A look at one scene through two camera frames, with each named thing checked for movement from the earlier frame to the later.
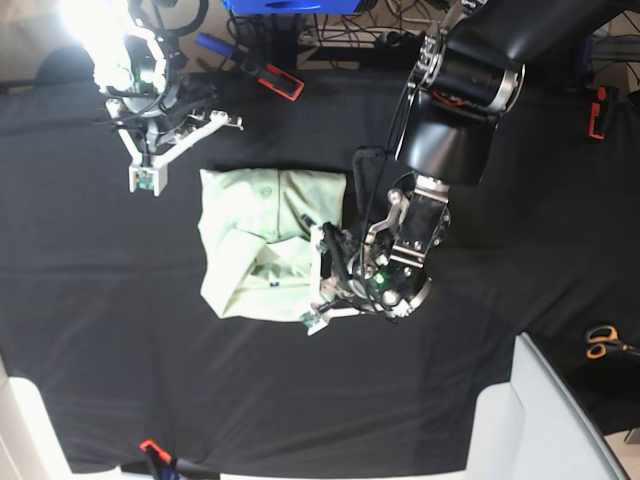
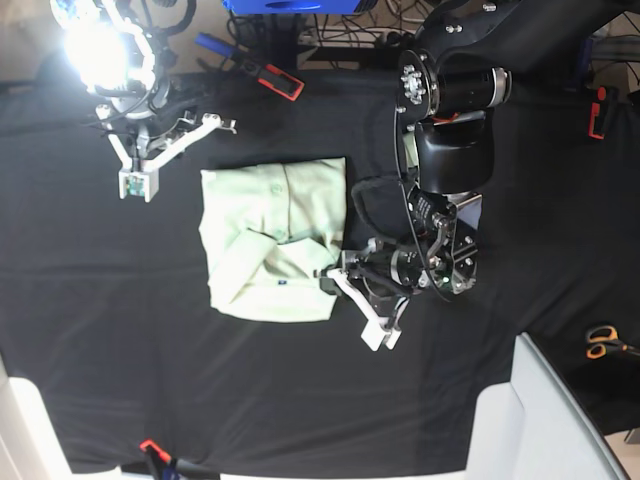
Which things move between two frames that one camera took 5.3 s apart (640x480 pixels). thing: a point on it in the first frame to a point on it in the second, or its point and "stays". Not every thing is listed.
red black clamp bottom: x=166 y=468 stays
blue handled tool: x=214 y=44 stays
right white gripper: x=329 y=301 to x=376 y=330
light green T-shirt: x=255 y=228 stays
